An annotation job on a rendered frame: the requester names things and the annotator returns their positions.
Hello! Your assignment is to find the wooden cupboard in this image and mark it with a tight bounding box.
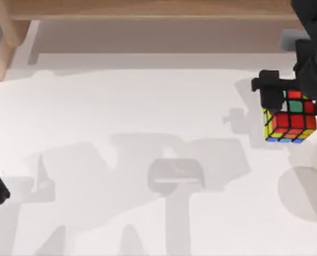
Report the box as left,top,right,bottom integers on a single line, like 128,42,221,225
10,0,304,21

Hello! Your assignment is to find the pale grey rounded box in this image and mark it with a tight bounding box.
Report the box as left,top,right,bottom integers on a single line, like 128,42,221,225
279,28,312,52

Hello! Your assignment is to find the multicoloured puzzle cube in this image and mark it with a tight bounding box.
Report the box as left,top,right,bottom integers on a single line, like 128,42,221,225
263,90,317,145

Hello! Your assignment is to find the pale wooden open drawer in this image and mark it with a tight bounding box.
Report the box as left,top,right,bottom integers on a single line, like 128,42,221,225
0,0,33,82

